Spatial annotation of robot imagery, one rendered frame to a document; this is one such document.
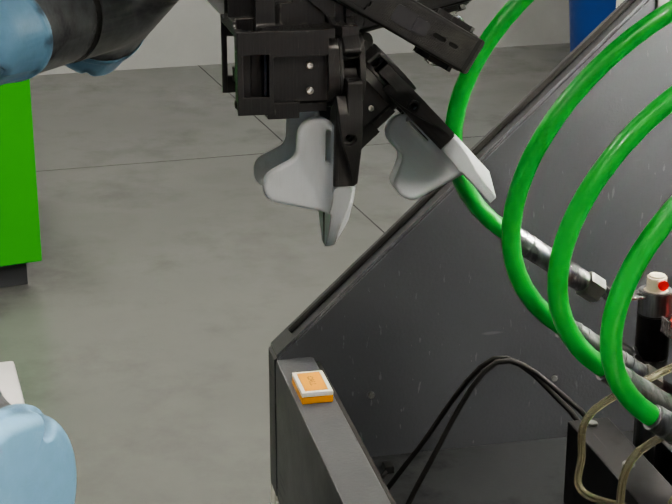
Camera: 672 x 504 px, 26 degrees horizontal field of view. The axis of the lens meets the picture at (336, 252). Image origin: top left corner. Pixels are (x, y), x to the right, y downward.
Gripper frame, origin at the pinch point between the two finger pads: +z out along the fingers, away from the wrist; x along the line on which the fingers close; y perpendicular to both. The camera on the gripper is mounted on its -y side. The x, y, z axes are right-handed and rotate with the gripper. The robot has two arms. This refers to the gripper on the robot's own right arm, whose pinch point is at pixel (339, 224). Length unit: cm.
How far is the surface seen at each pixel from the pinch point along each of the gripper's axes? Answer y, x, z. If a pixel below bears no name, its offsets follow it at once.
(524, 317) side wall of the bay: -29, -43, 26
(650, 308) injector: -28.1, -10.9, 12.4
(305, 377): -4.6, -34.8, 26.5
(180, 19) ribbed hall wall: -64, -660, 99
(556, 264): -13.8, 4.6, 2.3
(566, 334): -14.7, 4.6, 7.3
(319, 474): -3.0, -21.2, 29.7
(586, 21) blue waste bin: -255, -582, 94
